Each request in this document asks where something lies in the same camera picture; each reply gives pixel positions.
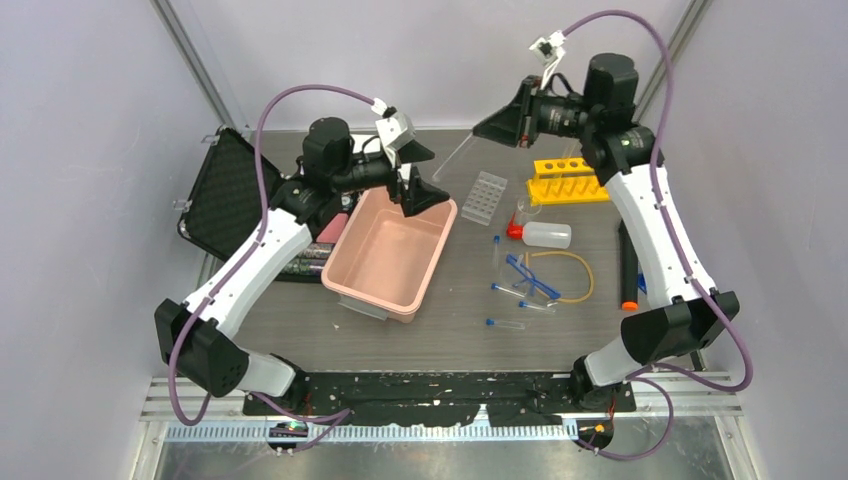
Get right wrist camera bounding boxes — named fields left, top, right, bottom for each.
left=528, top=30, right=566, bottom=87

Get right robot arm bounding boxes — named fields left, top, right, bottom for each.
left=472, top=53, right=740, bottom=411

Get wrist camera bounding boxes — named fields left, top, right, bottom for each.
left=528, top=30, right=566, bottom=87
left=371, top=98, right=415, bottom=168

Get blue capped test tube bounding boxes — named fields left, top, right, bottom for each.
left=490, top=282, right=526, bottom=299
left=485, top=318, right=526, bottom=330
left=492, top=235, right=501, bottom=270
left=518, top=301, right=556, bottom=314

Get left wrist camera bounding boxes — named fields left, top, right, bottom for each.
left=371, top=98, right=415, bottom=168

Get white bin lid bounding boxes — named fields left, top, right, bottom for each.
left=353, top=134, right=420, bottom=168

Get small glass beaker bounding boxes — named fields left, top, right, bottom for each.
left=515, top=196, right=542, bottom=223

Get pink plastic bin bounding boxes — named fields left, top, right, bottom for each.
left=321, top=189, right=457, bottom=323

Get blue safety glasses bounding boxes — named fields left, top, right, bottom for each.
left=502, top=253, right=561, bottom=300

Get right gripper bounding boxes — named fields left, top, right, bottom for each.
left=475, top=75, right=600, bottom=148

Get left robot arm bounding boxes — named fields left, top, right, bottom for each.
left=154, top=112, right=449, bottom=414

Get white wash bottle red cap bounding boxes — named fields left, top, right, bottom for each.
left=506, top=221, right=572, bottom=250

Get clear tube rack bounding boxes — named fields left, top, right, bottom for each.
left=460, top=171, right=508, bottom=226

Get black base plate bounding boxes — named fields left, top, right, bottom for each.
left=243, top=372, right=636, bottom=427

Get yellow test tube rack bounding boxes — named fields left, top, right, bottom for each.
left=526, top=157, right=610, bottom=206

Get glass test tube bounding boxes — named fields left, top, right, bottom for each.
left=561, top=141, right=580, bottom=162
left=432, top=132, right=475, bottom=183

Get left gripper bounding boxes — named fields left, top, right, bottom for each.
left=332, top=140, right=448, bottom=215

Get yellow rubber tube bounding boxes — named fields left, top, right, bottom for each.
left=526, top=250, right=596, bottom=305

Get black poker chip case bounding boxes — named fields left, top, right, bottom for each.
left=176, top=127, right=352, bottom=285

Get black flashlight orange end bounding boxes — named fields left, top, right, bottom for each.
left=618, top=220, right=639, bottom=312

